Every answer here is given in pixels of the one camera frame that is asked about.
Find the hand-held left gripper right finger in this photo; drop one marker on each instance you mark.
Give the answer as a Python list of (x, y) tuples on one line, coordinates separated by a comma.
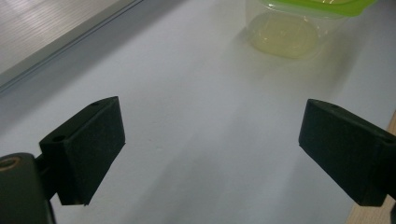
[(345, 152)]

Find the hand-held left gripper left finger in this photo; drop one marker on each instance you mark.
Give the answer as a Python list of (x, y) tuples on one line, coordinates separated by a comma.
[(84, 152)]

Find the clear round container green lid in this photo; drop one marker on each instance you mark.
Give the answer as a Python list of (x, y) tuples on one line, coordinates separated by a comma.
[(289, 34)]

